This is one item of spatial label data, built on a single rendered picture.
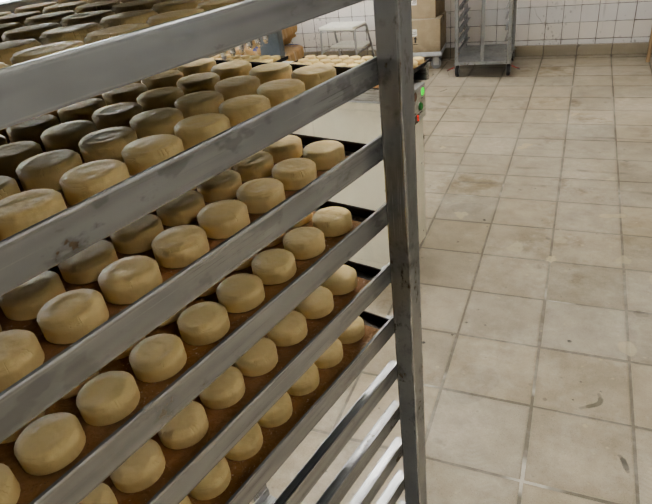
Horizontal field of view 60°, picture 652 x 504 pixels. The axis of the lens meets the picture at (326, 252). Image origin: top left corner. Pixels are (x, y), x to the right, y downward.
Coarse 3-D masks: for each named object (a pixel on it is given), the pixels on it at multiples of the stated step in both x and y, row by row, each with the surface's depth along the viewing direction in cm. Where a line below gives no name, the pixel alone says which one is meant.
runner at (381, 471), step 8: (400, 440) 98; (392, 448) 97; (400, 448) 94; (384, 456) 96; (392, 456) 92; (400, 456) 95; (376, 464) 94; (384, 464) 94; (392, 464) 93; (376, 472) 93; (384, 472) 91; (368, 480) 92; (376, 480) 89; (384, 480) 92; (360, 488) 91; (368, 488) 91; (376, 488) 90; (360, 496) 90; (368, 496) 88
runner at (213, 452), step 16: (384, 272) 75; (368, 288) 72; (384, 288) 76; (352, 304) 70; (368, 304) 73; (336, 320) 67; (352, 320) 70; (320, 336) 65; (336, 336) 68; (304, 352) 63; (320, 352) 66; (288, 368) 61; (304, 368) 64; (272, 384) 59; (288, 384) 62; (256, 400) 58; (272, 400) 60; (240, 416) 56; (256, 416) 58; (224, 432) 54; (240, 432) 57; (208, 448) 53; (224, 448) 55; (192, 464) 52; (208, 464) 53; (176, 480) 50; (192, 480) 52; (160, 496) 49; (176, 496) 51
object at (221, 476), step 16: (352, 336) 79; (368, 336) 81; (336, 352) 76; (352, 352) 78; (320, 368) 76; (336, 368) 76; (304, 384) 72; (320, 384) 74; (288, 400) 69; (304, 400) 72; (272, 416) 68; (288, 416) 69; (256, 432) 66; (272, 432) 68; (240, 448) 64; (256, 448) 65; (272, 448) 66; (224, 464) 62; (240, 464) 65; (256, 464) 64; (208, 480) 61; (224, 480) 61; (240, 480) 63; (192, 496) 61; (208, 496) 61; (224, 496) 61
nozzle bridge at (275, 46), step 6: (270, 36) 275; (276, 36) 273; (282, 36) 276; (270, 42) 276; (276, 42) 275; (282, 42) 276; (264, 48) 280; (270, 48) 278; (276, 48) 276; (282, 48) 277; (216, 54) 228; (264, 54) 282; (270, 54) 280; (276, 54) 278; (282, 54) 278
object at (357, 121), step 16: (416, 80) 229; (336, 112) 220; (352, 112) 217; (368, 112) 213; (304, 128) 232; (320, 128) 228; (336, 128) 224; (352, 128) 220; (368, 128) 217; (416, 128) 235; (416, 144) 238; (416, 160) 241; (368, 176) 228; (352, 192) 236; (368, 192) 232; (384, 192) 228; (368, 208) 237; (384, 240) 241; (368, 256) 250; (384, 256) 246
